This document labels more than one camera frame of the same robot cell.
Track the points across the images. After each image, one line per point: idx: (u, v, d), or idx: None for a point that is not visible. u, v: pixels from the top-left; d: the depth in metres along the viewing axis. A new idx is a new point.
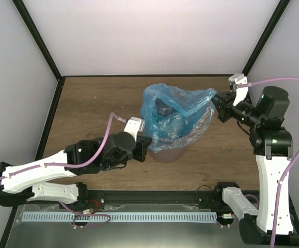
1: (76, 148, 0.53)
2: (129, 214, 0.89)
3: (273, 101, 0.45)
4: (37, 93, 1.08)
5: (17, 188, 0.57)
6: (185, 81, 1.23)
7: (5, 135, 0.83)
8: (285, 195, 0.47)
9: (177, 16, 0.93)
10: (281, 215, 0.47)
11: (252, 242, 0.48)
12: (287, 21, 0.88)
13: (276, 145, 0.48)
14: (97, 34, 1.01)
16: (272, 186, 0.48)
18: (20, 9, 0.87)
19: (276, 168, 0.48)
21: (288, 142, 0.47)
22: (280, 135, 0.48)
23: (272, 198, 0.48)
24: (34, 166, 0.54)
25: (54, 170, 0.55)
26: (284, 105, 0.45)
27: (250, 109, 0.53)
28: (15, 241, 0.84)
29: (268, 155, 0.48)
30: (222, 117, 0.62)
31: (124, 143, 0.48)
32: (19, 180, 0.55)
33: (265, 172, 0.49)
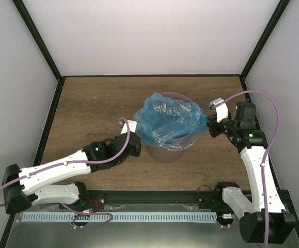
1: (92, 147, 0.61)
2: (129, 214, 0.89)
3: (242, 106, 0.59)
4: (38, 94, 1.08)
5: (34, 189, 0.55)
6: (185, 81, 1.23)
7: (5, 136, 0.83)
8: (269, 176, 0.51)
9: (177, 16, 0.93)
10: (270, 194, 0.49)
11: (251, 229, 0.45)
12: (286, 21, 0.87)
13: (253, 140, 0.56)
14: (97, 34, 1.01)
16: (257, 170, 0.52)
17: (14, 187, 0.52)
18: (21, 10, 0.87)
19: (256, 154, 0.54)
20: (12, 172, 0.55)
21: (261, 139, 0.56)
22: (255, 133, 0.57)
23: (260, 179, 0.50)
24: (58, 163, 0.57)
25: (76, 167, 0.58)
26: (252, 109, 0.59)
27: (229, 121, 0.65)
28: (15, 241, 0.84)
29: (248, 146, 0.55)
30: (212, 132, 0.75)
31: (134, 138, 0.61)
32: (42, 177, 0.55)
33: (249, 159, 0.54)
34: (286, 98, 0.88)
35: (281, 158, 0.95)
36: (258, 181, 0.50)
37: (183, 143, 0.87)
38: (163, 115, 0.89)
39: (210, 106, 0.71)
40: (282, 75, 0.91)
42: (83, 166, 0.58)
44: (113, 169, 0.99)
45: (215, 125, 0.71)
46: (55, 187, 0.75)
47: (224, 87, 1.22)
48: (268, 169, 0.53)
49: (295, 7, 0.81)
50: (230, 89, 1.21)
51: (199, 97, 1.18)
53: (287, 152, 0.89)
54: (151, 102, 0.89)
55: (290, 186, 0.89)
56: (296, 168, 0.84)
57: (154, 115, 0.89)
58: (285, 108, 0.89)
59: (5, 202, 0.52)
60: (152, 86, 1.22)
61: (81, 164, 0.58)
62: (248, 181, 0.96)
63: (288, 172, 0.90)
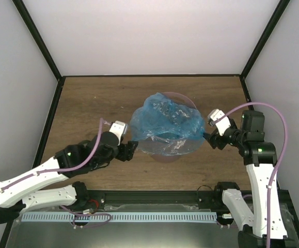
1: (65, 152, 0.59)
2: (129, 214, 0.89)
3: (251, 116, 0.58)
4: (38, 94, 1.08)
5: (11, 201, 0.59)
6: (185, 81, 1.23)
7: (5, 136, 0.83)
8: (274, 200, 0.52)
9: (177, 16, 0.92)
10: (273, 219, 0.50)
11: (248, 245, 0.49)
12: (286, 21, 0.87)
13: (263, 154, 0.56)
14: (97, 34, 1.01)
16: (263, 190, 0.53)
17: None
18: (20, 10, 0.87)
19: (264, 174, 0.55)
20: None
21: (271, 152, 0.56)
22: (264, 145, 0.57)
23: (264, 201, 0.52)
24: (28, 174, 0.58)
25: (47, 176, 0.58)
26: (260, 119, 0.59)
27: (235, 132, 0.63)
28: (15, 241, 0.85)
29: (256, 163, 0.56)
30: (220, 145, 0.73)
31: (109, 140, 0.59)
32: (13, 190, 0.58)
33: (255, 179, 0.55)
34: (286, 98, 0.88)
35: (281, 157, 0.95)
36: (263, 203, 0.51)
37: (179, 148, 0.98)
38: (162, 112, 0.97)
39: (209, 120, 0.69)
40: (282, 76, 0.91)
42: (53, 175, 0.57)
44: (113, 169, 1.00)
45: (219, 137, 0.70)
46: (48, 191, 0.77)
47: (224, 87, 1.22)
48: (275, 191, 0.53)
49: (295, 7, 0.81)
50: (230, 90, 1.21)
51: (199, 97, 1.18)
53: (287, 152, 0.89)
54: (151, 100, 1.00)
55: (290, 186, 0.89)
56: (296, 168, 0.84)
57: (153, 113, 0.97)
58: (285, 108, 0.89)
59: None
60: (152, 86, 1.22)
61: (52, 174, 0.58)
62: (248, 181, 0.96)
63: (288, 172, 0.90)
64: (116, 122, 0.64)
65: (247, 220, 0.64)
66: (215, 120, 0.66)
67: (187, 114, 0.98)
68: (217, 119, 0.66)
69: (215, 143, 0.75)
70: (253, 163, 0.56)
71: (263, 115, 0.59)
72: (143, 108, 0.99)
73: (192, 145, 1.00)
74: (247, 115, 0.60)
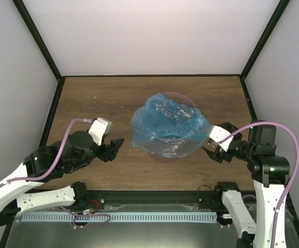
1: (32, 157, 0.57)
2: (129, 214, 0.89)
3: (262, 127, 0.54)
4: (38, 94, 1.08)
5: None
6: (185, 81, 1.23)
7: (5, 136, 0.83)
8: (280, 220, 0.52)
9: (177, 16, 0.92)
10: (277, 241, 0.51)
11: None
12: (286, 21, 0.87)
13: (274, 172, 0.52)
14: (97, 34, 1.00)
16: (269, 212, 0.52)
17: None
18: (20, 10, 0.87)
19: (273, 196, 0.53)
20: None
21: (284, 169, 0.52)
22: (276, 162, 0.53)
23: (269, 223, 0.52)
24: None
25: (17, 184, 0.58)
26: (271, 131, 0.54)
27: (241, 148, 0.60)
28: (15, 241, 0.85)
29: (265, 184, 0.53)
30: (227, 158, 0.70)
31: (80, 141, 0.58)
32: None
33: (263, 200, 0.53)
34: (287, 98, 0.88)
35: None
36: (268, 226, 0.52)
37: (179, 150, 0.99)
38: (163, 113, 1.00)
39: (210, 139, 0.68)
40: (282, 76, 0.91)
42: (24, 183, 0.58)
44: (113, 169, 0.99)
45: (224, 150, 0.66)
46: (45, 193, 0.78)
47: (224, 87, 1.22)
48: (283, 213, 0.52)
49: (295, 7, 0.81)
50: (230, 90, 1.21)
51: (199, 97, 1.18)
53: (287, 152, 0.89)
54: (153, 101, 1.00)
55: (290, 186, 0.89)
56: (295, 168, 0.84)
57: (155, 113, 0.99)
58: (285, 108, 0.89)
59: None
60: (152, 86, 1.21)
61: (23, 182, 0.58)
62: (248, 181, 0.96)
63: None
64: (98, 120, 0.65)
65: (247, 226, 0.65)
66: (217, 139, 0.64)
67: (189, 115, 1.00)
68: (219, 139, 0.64)
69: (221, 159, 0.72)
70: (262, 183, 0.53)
71: (274, 126, 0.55)
72: (145, 108, 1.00)
73: (192, 145, 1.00)
74: (257, 127, 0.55)
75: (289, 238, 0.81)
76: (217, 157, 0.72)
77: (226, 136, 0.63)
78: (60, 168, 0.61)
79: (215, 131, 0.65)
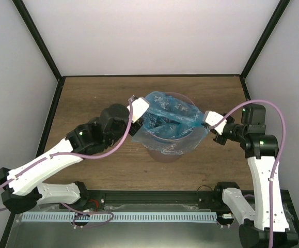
1: (76, 132, 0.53)
2: (130, 214, 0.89)
3: (253, 108, 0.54)
4: (38, 95, 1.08)
5: (27, 189, 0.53)
6: (185, 81, 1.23)
7: (5, 135, 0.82)
8: (277, 192, 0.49)
9: (178, 17, 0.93)
10: (276, 212, 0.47)
11: (251, 244, 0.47)
12: (286, 21, 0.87)
13: (264, 148, 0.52)
14: (97, 34, 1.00)
16: (264, 184, 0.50)
17: (7, 191, 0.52)
18: (21, 10, 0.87)
19: (266, 167, 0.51)
20: (1, 176, 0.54)
21: (273, 146, 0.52)
22: (266, 138, 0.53)
23: (266, 195, 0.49)
24: (41, 158, 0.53)
25: (61, 158, 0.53)
26: (262, 111, 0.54)
27: (234, 128, 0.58)
28: (14, 241, 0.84)
29: (257, 156, 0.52)
30: (219, 139, 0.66)
31: (118, 112, 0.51)
32: (28, 177, 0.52)
33: (256, 172, 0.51)
34: (287, 98, 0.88)
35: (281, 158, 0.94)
36: (264, 196, 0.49)
37: (177, 149, 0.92)
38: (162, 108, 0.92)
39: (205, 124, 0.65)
40: (282, 76, 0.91)
42: (69, 156, 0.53)
44: (114, 169, 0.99)
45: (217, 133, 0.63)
46: (58, 186, 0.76)
47: (224, 87, 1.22)
48: (278, 183, 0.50)
49: (295, 7, 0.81)
50: (230, 89, 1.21)
51: (199, 97, 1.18)
53: (287, 152, 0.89)
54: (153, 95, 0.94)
55: (290, 185, 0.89)
56: (295, 169, 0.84)
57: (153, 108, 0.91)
58: (286, 108, 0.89)
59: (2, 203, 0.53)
60: (152, 86, 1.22)
61: (67, 156, 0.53)
62: (247, 181, 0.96)
63: (287, 172, 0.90)
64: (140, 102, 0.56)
65: (248, 214, 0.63)
66: (211, 124, 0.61)
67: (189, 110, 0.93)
68: (213, 123, 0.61)
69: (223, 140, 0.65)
70: (254, 155, 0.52)
71: (265, 108, 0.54)
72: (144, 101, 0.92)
73: (188, 145, 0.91)
74: (249, 108, 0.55)
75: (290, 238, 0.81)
76: (219, 138, 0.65)
77: (221, 119, 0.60)
78: (102, 142, 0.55)
79: (210, 115, 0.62)
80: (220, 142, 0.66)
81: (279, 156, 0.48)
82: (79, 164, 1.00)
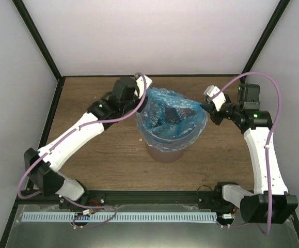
1: (95, 106, 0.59)
2: (130, 214, 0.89)
3: (248, 87, 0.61)
4: (38, 94, 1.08)
5: (60, 163, 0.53)
6: (185, 81, 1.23)
7: (5, 135, 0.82)
8: (273, 159, 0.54)
9: (178, 17, 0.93)
10: (273, 176, 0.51)
11: (251, 211, 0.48)
12: (286, 21, 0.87)
13: (258, 121, 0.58)
14: (97, 34, 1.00)
16: (261, 151, 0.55)
17: (43, 166, 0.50)
18: (20, 10, 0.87)
19: (261, 137, 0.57)
20: (32, 154, 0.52)
21: (265, 120, 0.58)
22: (260, 113, 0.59)
23: (263, 161, 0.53)
24: (71, 130, 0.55)
25: (89, 128, 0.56)
26: (255, 89, 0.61)
27: (231, 106, 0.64)
28: (15, 241, 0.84)
29: (252, 127, 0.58)
30: (215, 119, 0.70)
31: (127, 81, 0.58)
32: (62, 149, 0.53)
33: (253, 142, 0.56)
34: (287, 98, 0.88)
35: (280, 158, 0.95)
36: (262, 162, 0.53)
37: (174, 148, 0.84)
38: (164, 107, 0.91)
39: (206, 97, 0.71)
40: (282, 76, 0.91)
42: (97, 127, 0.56)
44: (113, 169, 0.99)
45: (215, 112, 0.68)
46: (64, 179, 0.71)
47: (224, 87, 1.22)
48: (272, 152, 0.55)
49: (295, 7, 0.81)
50: (230, 90, 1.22)
51: (199, 97, 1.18)
53: (287, 152, 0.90)
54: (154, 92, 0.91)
55: (289, 185, 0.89)
56: (295, 169, 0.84)
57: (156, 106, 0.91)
58: (286, 108, 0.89)
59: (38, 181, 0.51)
60: (152, 86, 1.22)
61: (95, 127, 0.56)
62: (247, 181, 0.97)
63: (287, 172, 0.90)
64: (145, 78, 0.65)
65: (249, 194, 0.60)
66: (211, 96, 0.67)
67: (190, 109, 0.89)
68: (213, 94, 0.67)
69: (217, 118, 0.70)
70: (250, 127, 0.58)
71: (258, 86, 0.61)
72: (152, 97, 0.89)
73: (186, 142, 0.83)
74: (244, 87, 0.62)
75: (290, 237, 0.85)
76: (214, 116, 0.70)
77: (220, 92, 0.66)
78: (119, 110, 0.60)
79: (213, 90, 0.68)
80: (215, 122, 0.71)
81: (273, 129, 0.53)
82: (79, 164, 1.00)
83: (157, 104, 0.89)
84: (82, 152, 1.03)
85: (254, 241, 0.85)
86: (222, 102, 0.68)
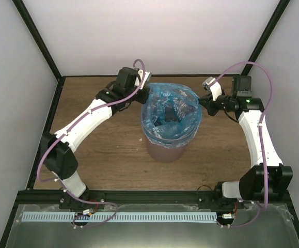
1: (103, 93, 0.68)
2: (130, 214, 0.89)
3: (240, 77, 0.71)
4: (38, 94, 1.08)
5: (76, 143, 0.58)
6: (184, 82, 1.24)
7: (5, 135, 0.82)
8: (266, 136, 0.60)
9: (177, 17, 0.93)
10: (268, 151, 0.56)
11: (251, 184, 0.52)
12: (288, 21, 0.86)
13: (250, 105, 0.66)
14: (97, 34, 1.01)
16: (254, 129, 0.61)
17: (61, 146, 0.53)
18: (21, 10, 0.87)
19: (254, 118, 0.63)
20: (50, 137, 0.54)
21: (257, 106, 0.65)
22: (252, 99, 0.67)
23: (257, 138, 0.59)
24: (83, 114, 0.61)
25: (100, 112, 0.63)
26: (248, 80, 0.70)
27: (225, 98, 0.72)
28: (15, 241, 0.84)
29: (246, 110, 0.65)
30: (209, 111, 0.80)
31: (130, 71, 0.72)
32: (78, 130, 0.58)
33: (248, 122, 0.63)
34: (287, 98, 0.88)
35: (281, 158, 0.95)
36: (256, 139, 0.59)
37: (176, 143, 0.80)
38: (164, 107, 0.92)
39: (204, 86, 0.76)
40: (282, 76, 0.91)
42: (106, 109, 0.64)
44: (113, 169, 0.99)
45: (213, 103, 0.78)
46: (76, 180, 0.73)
47: (224, 87, 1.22)
48: (266, 130, 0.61)
49: (295, 7, 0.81)
50: (229, 90, 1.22)
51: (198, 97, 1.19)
53: (287, 152, 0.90)
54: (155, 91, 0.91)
55: (290, 185, 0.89)
56: (295, 168, 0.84)
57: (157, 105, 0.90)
58: (287, 108, 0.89)
59: (57, 161, 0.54)
60: None
61: (105, 109, 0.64)
62: None
63: None
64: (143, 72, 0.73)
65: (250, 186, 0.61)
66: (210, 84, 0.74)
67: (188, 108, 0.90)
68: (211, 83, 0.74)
69: (214, 109, 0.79)
70: (243, 110, 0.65)
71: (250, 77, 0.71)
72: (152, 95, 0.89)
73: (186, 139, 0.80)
74: (236, 78, 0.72)
75: (289, 237, 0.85)
76: (211, 106, 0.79)
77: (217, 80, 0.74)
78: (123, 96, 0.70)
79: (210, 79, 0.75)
80: (211, 113, 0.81)
81: (266, 110, 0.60)
82: (79, 164, 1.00)
83: (158, 103, 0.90)
84: (82, 152, 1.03)
85: (255, 241, 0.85)
86: (217, 91, 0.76)
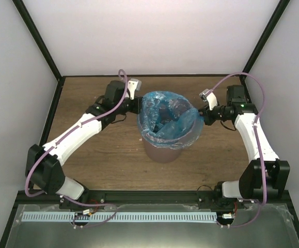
1: (93, 108, 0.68)
2: (129, 214, 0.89)
3: (233, 86, 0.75)
4: (38, 94, 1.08)
5: (64, 156, 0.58)
6: (185, 81, 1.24)
7: (5, 135, 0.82)
8: (262, 135, 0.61)
9: (177, 16, 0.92)
10: (265, 148, 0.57)
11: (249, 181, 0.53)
12: (287, 20, 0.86)
13: (245, 109, 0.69)
14: (97, 34, 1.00)
16: (250, 129, 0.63)
17: (49, 160, 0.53)
18: (21, 11, 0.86)
19: (249, 119, 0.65)
20: (38, 150, 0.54)
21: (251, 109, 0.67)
22: (246, 105, 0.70)
23: (253, 137, 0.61)
24: (73, 127, 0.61)
25: (90, 125, 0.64)
26: (241, 88, 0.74)
27: (221, 108, 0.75)
28: (15, 241, 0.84)
29: (240, 112, 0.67)
30: (207, 121, 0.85)
31: (119, 84, 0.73)
32: (66, 143, 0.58)
33: (243, 123, 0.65)
34: (287, 98, 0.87)
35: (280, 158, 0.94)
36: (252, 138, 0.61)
37: (178, 143, 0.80)
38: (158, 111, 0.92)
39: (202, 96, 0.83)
40: (282, 76, 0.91)
42: (96, 123, 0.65)
44: (113, 169, 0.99)
45: (209, 112, 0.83)
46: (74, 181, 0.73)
47: (224, 87, 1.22)
48: (261, 130, 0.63)
49: (295, 6, 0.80)
50: None
51: (199, 97, 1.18)
53: (286, 152, 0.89)
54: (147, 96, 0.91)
55: (289, 185, 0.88)
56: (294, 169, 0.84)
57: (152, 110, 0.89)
58: (286, 108, 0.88)
59: (43, 175, 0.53)
60: (153, 87, 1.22)
61: (94, 123, 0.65)
62: None
63: None
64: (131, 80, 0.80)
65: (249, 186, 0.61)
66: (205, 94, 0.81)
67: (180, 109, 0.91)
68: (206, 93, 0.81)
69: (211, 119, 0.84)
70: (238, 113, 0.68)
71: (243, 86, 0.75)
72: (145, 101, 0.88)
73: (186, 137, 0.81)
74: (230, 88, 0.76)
75: (289, 237, 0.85)
76: (209, 115, 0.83)
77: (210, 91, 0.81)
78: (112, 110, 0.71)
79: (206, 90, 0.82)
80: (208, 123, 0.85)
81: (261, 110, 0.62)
82: (79, 164, 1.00)
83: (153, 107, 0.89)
84: (82, 152, 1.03)
85: (255, 241, 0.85)
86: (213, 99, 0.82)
